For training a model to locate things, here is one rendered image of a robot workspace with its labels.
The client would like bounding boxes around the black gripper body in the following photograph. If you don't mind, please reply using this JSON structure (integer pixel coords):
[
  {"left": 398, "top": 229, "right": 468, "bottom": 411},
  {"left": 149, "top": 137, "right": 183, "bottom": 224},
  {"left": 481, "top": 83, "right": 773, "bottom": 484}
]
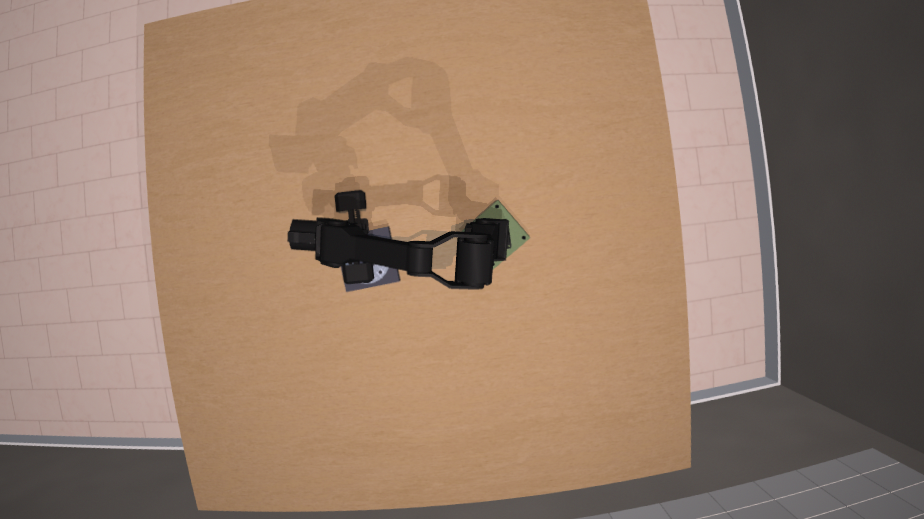
[{"left": 335, "top": 190, "right": 374, "bottom": 284}]

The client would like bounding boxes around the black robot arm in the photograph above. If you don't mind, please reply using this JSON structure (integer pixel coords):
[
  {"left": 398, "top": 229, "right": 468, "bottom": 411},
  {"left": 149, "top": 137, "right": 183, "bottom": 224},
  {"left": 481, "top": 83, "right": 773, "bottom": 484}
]
[{"left": 288, "top": 217, "right": 511, "bottom": 289}]

